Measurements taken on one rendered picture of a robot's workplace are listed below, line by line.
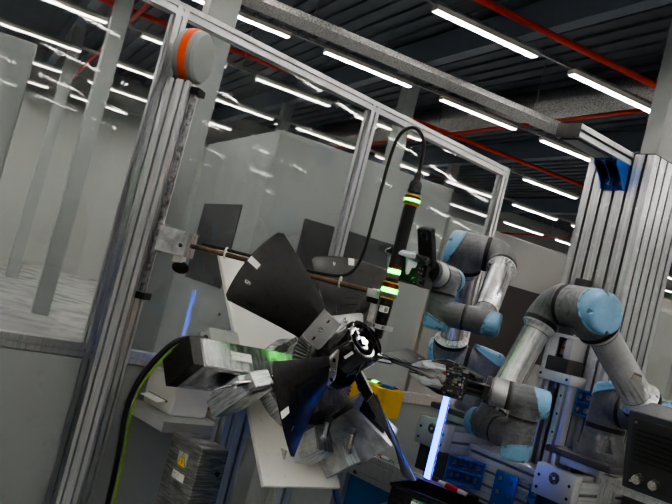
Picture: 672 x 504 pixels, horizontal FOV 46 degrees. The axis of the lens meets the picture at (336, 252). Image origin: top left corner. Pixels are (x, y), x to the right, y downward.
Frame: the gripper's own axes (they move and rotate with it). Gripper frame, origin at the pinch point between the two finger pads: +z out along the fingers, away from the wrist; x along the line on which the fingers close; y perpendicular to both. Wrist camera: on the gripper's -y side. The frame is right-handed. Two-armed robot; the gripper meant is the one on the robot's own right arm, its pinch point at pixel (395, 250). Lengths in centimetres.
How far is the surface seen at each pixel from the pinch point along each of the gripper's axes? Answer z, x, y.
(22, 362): 46, 80, 55
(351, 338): 13.6, -2.9, 25.0
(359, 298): -1.4, 8.4, 14.7
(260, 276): 30.5, 16.2, 15.8
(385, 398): -38, 16, 42
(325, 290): 1.8, 17.9, 14.8
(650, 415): -20, -66, 25
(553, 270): -434, 137, -54
